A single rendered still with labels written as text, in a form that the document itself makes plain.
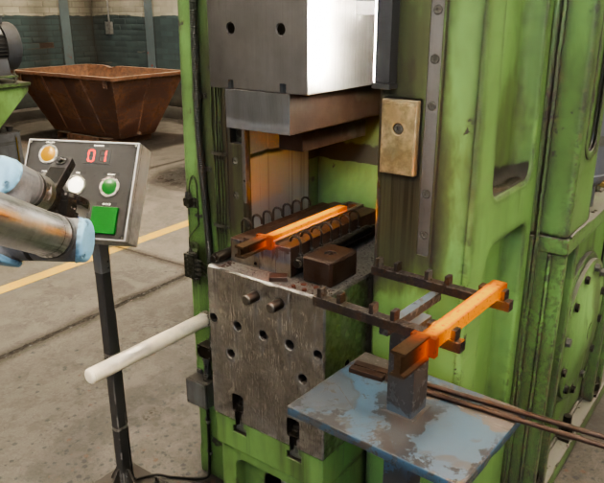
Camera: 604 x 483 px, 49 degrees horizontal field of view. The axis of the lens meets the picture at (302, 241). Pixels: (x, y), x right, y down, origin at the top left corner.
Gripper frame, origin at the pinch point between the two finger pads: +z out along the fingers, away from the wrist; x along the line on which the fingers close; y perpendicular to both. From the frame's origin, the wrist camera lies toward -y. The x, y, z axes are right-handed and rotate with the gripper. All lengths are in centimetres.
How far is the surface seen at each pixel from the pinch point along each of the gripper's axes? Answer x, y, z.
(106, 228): 1.5, 3.2, 10.2
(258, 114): 45, -24, -7
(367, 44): 68, -45, -1
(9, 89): -302, -184, 362
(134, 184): 7.0, -9.8, 11.5
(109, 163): -1.0, -15.2, 11.0
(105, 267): -7.7, 11.4, 30.9
